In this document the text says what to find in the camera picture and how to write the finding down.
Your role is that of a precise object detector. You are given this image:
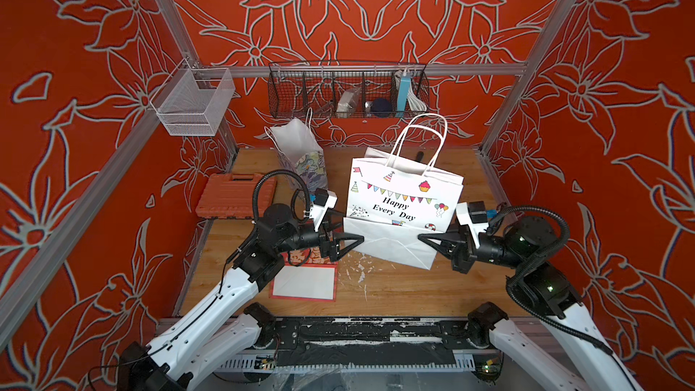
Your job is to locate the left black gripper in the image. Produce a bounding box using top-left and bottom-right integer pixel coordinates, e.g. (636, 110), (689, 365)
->
(275, 209), (363, 265)

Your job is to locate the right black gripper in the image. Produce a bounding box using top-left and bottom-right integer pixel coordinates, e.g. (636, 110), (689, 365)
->
(419, 220), (528, 279)

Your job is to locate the red RICH paper bag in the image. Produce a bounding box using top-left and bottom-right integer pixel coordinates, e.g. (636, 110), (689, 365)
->
(270, 248), (338, 302)

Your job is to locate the white happy day paper bag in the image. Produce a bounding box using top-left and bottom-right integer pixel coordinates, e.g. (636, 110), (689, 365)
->
(343, 113), (463, 270)

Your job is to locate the colourful patterned paper bag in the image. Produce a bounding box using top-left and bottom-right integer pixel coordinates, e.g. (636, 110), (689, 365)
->
(264, 108), (329, 193)

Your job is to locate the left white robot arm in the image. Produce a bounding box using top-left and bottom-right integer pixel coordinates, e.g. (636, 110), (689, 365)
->
(116, 169), (365, 390)

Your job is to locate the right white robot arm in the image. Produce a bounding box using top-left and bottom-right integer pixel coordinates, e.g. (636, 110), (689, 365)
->
(418, 202), (640, 390)

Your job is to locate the orange plastic tool case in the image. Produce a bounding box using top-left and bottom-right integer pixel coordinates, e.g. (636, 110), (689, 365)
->
(195, 173), (264, 220)

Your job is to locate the dark blue round object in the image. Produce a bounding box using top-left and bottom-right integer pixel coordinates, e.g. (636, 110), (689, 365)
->
(370, 98), (393, 118)

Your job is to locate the silver packet in basket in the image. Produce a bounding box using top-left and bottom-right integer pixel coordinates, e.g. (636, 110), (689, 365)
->
(336, 88), (361, 119)

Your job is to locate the light blue box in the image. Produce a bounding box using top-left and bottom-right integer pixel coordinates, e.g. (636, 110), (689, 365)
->
(395, 71), (411, 118)

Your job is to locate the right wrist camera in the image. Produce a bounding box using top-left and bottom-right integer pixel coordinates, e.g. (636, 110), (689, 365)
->
(455, 201), (489, 249)

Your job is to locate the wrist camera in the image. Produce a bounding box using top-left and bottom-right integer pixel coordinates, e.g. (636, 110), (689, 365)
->
(455, 201), (489, 249)
(309, 188), (338, 232)

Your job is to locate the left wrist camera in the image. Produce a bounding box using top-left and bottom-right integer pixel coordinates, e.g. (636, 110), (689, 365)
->
(309, 188), (338, 232)

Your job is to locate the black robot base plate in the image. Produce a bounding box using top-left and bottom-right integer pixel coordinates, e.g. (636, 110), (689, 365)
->
(263, 317), (495, 365)

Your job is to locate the white cable in basket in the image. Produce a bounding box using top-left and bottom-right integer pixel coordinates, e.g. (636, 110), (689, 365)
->
(406, 83), (428, 116)

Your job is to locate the white slotted cable duct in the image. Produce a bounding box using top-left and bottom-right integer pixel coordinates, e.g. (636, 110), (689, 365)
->
(215, 353), (477, 374)

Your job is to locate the black wire wall basket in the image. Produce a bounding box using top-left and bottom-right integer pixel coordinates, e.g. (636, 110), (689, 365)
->
(268, 61), (433, 119)

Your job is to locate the white wire mesh basket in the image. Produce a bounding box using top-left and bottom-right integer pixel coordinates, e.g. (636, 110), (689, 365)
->
(151, 61), (236, 139)

